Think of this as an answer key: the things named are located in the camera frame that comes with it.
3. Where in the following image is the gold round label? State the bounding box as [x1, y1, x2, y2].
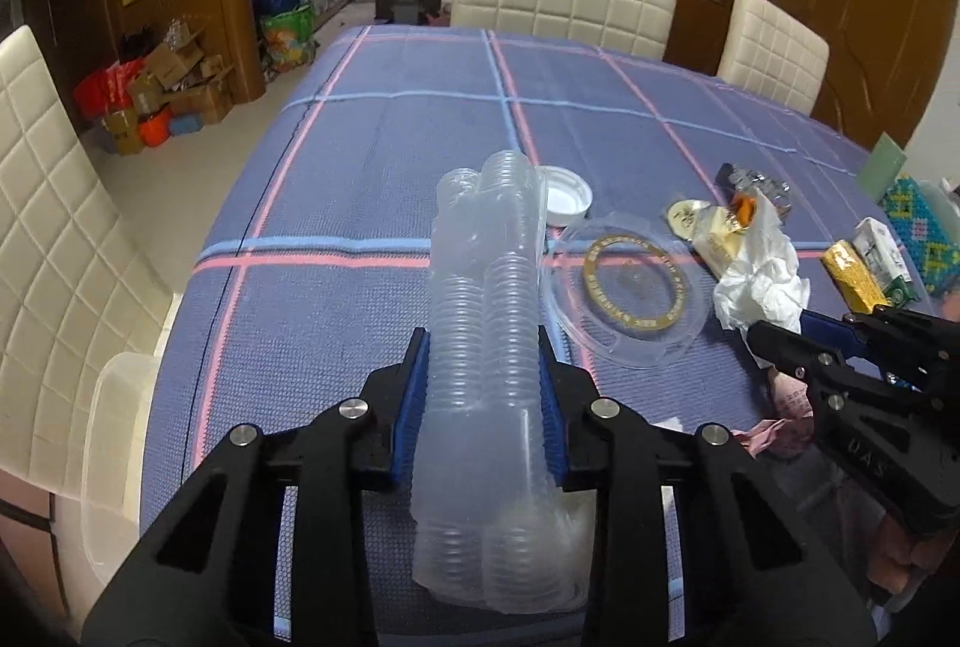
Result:
[664, 198, 706, 239]

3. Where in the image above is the green card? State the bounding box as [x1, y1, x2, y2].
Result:
[859, 135, 908, 202]

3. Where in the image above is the yellow white snack wrapper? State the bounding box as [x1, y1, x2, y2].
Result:
[690, 204, 751, 277]

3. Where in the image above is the blue foil wrapper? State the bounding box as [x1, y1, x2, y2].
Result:
[716, 162, 792, 221]

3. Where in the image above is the colourful beaded tissue box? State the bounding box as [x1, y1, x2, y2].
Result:
[883, 174, 960, 297]

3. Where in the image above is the pile of cardboard boxes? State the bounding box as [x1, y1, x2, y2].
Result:
[71, 21, 237, 157]

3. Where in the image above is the stack of clear plastic cups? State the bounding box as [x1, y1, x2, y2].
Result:
[409, 148, 601, 618]

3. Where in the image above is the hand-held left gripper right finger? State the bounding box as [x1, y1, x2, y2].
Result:
[536, 328, 878, 647]

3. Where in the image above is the blue plaid tablecloth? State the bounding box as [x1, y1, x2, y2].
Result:
[139, 25, 960, 647]

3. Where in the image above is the colourful printed bag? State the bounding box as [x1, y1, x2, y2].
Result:
[259, 6, 320, 74]

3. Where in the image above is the pink paper receipt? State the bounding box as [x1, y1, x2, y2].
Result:
[731, 366, 815, 461]

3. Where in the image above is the yellow box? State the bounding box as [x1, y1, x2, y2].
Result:
[820, 240, 893, 314]

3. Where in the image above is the white round lid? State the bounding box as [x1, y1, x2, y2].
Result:
[540, 165, 595, 224]

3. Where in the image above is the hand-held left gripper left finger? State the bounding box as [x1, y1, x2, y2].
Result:
[79, 326, 432, 647]

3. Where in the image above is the clear plastic bin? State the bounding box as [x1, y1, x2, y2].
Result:
[79, 351, 185, 610]

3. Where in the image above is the white green carton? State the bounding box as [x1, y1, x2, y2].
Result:
[853, 216, 920, 307]

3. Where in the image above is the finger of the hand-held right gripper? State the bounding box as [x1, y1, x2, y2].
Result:
[799, 304, 960, 393]
[745, 319, 960, 539]

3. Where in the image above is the white tissue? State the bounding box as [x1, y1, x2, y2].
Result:
[712, 189, 811, 333]

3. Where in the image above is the clear round gold-ringed lid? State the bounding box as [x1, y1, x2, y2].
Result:
[544, 212, 710, 367]

